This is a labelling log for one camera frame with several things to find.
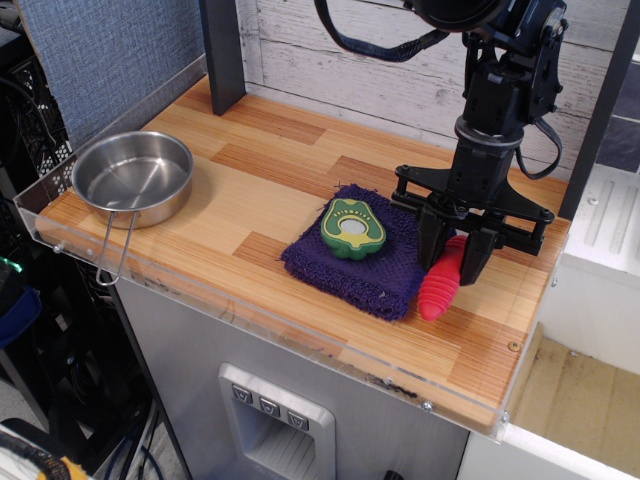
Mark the steel pan with wire handle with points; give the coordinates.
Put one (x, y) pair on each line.
(130, 181)

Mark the clear acrylic guard rail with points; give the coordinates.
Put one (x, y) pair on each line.
(263, 172)

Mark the green avocado toy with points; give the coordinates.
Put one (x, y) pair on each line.
(351, 230)

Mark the left dark vertical post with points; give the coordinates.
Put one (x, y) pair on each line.
(219, 20)

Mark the red handled metal fork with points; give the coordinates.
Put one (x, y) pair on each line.
(442, 281)

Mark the grey dispenser panel with buttons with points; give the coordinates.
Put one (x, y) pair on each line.
(278, 434)

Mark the purple towel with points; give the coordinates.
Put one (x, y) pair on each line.
(382, 284)

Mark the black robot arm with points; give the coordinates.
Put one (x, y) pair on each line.
(511, 81)

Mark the dark vertical post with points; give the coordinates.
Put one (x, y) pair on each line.
(219, 20)
(609, 93)

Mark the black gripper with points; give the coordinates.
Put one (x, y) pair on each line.
(474, 196)

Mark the right dark vertical post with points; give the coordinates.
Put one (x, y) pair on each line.
(609, 93)

